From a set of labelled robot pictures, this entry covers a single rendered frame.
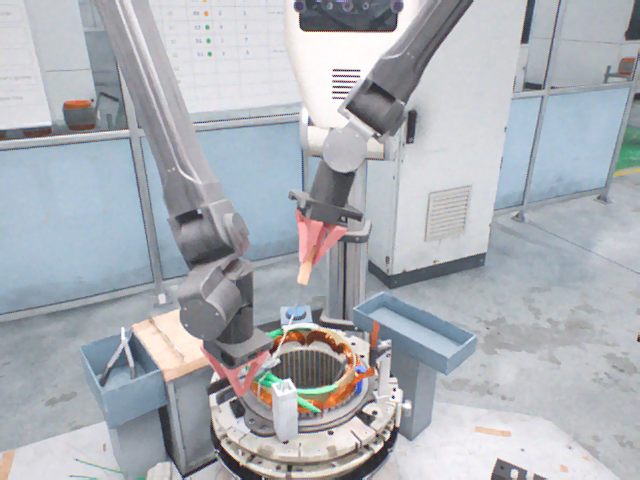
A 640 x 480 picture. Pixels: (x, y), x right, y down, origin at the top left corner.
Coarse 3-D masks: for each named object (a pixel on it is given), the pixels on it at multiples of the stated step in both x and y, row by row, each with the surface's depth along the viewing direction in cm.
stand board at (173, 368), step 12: (144, 324) 108; (168, 324) 108; (180, 324) 108; (144, 336) 104; (156, 336) 104; (168, 336) 104; (180, 336) 104; (156, 348) 100; (168, 348) 100; (180, 348) 100; (192, 348) 100; (156, 360) 97; (168, 360) 97; (180, 360) 97; (192, 360) 97; (204, 360) 99; (168, 372) 95; (180, 372) 96
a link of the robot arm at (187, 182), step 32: (96, 0) 61; (128, 0) 60; (128, 32) 60; (128, 64) 61; (160, 64) 62; (160, 96) 61; (160, 128) 62; (192, 128) 65; (160, 160) 63; (192, 160) 63; (192, 192) 62; (192, 224) 64; (192, 256) 65
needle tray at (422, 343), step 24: (360, 312) 112; (384, 312) 119; (408, 312) 116; (384, 336) 109; (408, 336) 104; (432, 336) 111; (456, 336) 108; (408, 360) 108; (432, 360) 101; (456, 360) 101; (408, 384) 110; (432, 384) 114; (432, 408) 119; (408, 432) 115
